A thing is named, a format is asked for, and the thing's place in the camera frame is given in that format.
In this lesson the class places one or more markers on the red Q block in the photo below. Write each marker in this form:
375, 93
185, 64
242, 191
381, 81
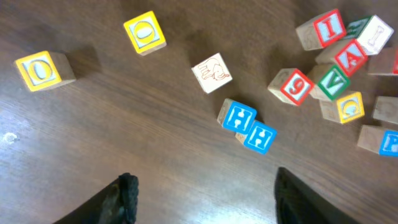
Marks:
384, 63

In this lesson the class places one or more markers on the red 9 block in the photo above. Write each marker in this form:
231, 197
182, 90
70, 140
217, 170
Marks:
291, 86

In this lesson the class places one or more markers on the green Z block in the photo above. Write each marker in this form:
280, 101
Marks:
385, 109

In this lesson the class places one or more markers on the red A block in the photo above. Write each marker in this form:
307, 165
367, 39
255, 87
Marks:
348, 55

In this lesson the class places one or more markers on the yellow O block lower left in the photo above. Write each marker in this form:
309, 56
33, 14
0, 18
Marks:
45, 70

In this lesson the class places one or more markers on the blue H block right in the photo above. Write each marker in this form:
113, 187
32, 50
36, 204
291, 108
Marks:
259, 138

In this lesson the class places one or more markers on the yellow C block centre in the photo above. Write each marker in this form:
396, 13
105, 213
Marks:
348, 107

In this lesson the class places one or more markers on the blue H block left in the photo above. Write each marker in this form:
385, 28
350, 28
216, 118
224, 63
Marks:
236, 117

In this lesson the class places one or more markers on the blue P block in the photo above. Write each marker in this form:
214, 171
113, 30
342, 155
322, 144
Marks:
378, 140

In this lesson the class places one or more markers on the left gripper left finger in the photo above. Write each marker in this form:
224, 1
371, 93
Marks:
115, 204

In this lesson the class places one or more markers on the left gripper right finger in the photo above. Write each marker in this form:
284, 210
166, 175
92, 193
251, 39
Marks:
297, 203

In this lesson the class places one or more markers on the green R block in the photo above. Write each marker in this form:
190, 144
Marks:
212, 73

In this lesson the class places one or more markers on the yellow o block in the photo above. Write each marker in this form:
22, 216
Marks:
145, 33
45, 70

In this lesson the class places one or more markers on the blue h block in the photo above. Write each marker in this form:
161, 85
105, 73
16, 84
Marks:
236, 117
259, 138

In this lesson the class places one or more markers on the red I block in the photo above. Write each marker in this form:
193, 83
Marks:
321, 31

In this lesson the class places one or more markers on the plain I wooden block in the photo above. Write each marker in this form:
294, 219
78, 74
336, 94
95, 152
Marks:
371, 32

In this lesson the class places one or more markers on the green V block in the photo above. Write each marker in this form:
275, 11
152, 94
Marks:
330, 82

